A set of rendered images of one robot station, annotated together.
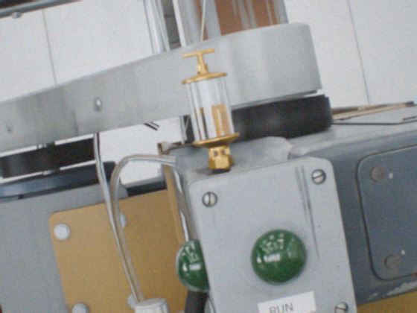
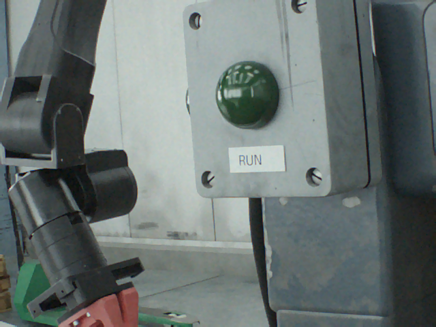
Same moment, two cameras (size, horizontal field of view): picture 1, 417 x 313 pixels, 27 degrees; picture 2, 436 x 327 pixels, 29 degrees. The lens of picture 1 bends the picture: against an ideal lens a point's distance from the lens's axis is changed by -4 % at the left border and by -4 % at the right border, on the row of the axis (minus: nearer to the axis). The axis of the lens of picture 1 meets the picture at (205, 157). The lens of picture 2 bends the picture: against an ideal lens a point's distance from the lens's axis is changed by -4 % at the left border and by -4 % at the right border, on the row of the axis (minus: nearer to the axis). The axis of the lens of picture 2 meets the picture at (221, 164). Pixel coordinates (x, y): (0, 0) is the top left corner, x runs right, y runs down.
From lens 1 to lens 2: 0.34 m
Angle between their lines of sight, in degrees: 44
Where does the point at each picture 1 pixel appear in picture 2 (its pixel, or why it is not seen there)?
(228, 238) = (208, 66)
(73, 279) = not seen: hidden behind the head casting
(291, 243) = (244, 76)
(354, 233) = (417, 97)
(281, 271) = (228, 108)
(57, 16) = not seen: outside the picture
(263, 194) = (242, 20)
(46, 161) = not seen: hidden behind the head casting
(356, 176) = (422, 24)
